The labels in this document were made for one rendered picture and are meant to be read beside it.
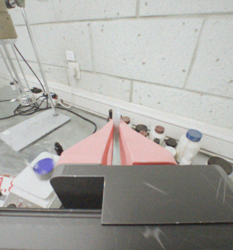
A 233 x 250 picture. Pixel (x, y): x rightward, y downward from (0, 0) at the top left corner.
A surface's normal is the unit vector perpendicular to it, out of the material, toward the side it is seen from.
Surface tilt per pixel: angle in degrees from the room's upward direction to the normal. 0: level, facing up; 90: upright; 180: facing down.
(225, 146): 90
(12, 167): 0
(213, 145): 90
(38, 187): 0
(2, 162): 0
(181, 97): 90
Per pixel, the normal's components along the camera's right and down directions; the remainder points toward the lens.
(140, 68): -0.53, 0.50
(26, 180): 0.00, -0.81
